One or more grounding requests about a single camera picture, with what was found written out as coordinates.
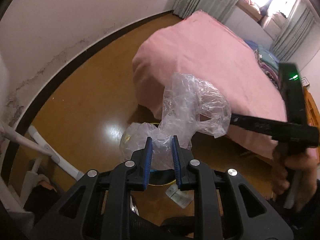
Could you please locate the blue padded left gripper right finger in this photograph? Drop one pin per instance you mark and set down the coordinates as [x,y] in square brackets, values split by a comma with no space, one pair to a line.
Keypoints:
[225,201]

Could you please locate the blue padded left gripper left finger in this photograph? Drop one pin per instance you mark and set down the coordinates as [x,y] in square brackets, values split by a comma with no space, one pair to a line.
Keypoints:
[98,205]

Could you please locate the clear plastic bag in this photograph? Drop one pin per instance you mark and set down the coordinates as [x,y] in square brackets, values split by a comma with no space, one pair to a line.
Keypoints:
[190,105]

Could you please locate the yellow rimmed trash bin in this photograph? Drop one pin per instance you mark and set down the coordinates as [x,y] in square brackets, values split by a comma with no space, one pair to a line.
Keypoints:
[156,177]

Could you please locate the person's right hand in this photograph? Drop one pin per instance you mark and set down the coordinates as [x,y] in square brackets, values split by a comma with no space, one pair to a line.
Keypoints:
[294,176]

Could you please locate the small white paper label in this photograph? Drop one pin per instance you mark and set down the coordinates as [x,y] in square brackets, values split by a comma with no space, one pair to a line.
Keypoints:
[181,198]

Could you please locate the folded clothes stack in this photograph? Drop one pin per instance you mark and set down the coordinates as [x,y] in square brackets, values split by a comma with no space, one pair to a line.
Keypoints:
[266,61]

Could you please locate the bed with pink blanket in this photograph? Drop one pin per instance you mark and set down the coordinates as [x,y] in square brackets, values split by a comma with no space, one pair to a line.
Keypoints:
[203,47]

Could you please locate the white chair frame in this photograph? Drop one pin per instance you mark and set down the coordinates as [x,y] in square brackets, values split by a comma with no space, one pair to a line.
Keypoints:
[29,160]

